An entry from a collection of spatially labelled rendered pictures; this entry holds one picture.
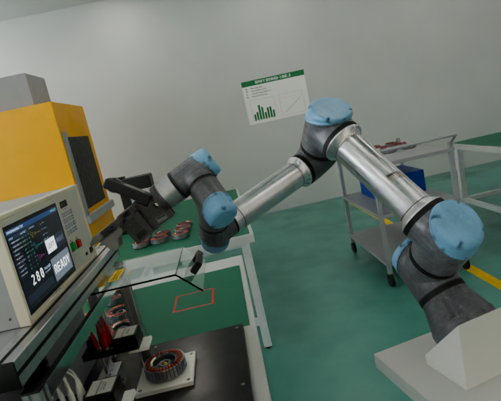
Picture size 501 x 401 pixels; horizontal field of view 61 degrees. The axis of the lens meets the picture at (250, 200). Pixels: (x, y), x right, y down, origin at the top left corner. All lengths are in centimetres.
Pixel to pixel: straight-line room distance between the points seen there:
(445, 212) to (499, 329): 27
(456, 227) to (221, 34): 554
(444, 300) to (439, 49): 611
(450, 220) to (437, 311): 21
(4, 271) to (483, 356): 95
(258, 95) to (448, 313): 538
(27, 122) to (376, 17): 468
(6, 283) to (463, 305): 91
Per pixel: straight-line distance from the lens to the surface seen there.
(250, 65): 623
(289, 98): 626
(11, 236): 89
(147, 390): 122
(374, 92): 658
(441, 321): 106
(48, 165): 462
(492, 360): 110
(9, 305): 90
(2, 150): 477
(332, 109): 114
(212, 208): 94
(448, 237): 97
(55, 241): 105
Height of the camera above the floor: 139
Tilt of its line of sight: 11 degrees down
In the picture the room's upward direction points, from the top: 12 degrees counter-clockwise
